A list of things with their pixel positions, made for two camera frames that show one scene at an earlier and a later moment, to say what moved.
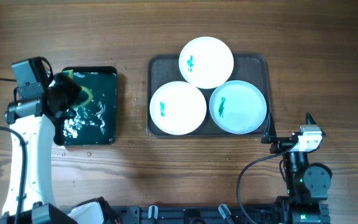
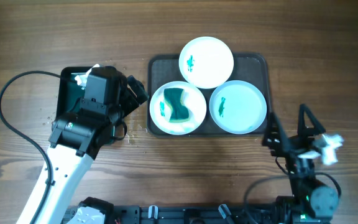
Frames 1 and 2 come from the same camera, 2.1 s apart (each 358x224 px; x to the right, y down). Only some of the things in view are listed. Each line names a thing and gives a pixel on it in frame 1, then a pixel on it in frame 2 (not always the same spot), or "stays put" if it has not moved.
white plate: x=238 y=107 stays put
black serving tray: x=164 y=68 stays put
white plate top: x=206 y=62 stays put
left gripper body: x=64 y=94 → x=134 y=92
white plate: x=178 y=107 stays put
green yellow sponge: x=71 y=73 → x=173 y=97
